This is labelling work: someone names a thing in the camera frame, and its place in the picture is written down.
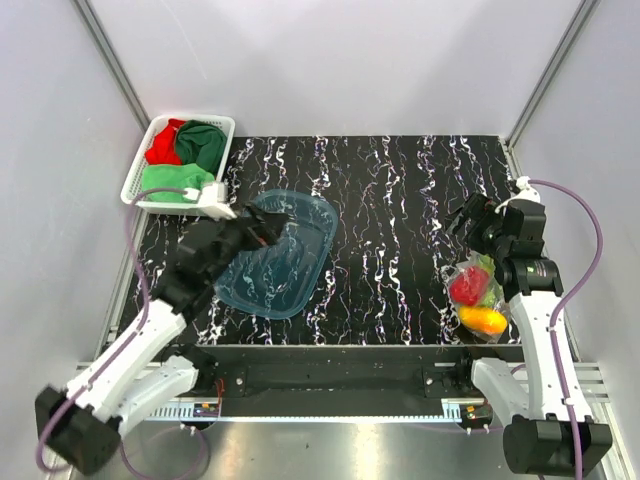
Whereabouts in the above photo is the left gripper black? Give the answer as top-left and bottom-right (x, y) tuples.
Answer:
(208, 201), (292, 283)

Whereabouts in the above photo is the clear zip top bag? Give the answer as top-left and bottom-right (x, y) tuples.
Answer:
(442, 252), (510, 343)

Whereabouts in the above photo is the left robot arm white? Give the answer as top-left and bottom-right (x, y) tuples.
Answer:
(35, 203), (291, 475)

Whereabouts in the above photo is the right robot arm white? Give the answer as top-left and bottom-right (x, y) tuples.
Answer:
(447, 192), (613, 479)

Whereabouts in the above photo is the red fake pepper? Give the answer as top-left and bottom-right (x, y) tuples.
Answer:
(449, 266), (490, 306)

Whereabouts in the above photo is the yellow orange fake mango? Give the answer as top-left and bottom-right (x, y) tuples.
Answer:
(458, 305), (508, 335)

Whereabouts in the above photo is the blue translucent plastic tub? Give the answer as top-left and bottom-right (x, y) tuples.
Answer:
(215, 189), (338, 320)

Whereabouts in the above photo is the black marble pattern mat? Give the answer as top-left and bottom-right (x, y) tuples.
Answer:
(115, 134), (529, 347)

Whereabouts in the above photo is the light green cloth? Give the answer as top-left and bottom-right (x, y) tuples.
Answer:
(140, 164), (215, 203)

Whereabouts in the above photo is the dark green cloth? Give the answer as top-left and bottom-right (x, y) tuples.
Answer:
(174, 120), (227, 174)

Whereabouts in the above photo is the white plastic basket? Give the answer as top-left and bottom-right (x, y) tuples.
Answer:
(120, 113), (235, 218)

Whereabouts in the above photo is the red cloth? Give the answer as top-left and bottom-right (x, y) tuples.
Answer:
(145, 118), (185, 166)

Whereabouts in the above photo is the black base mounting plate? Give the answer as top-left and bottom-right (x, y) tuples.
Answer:
(201, 345), (483, 421)

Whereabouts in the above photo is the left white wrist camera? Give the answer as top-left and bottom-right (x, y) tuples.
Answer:
(183, 181), (238, 220)

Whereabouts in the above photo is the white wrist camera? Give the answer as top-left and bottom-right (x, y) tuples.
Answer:
(183, 181), (238, 220)
(495, 176), (540, 214)

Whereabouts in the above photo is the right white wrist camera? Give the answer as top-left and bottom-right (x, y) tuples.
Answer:
(495, 176), (540, 214)

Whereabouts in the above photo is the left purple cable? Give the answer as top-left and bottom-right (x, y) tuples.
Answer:
(37, 185), (211, 479)

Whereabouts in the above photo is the purple cable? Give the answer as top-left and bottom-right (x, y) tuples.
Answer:
(529, 178), (604, 479)
(37, 185), (211, 479)

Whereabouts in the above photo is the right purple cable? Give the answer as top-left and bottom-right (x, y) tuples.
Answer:
(529, 178), (604, 479)

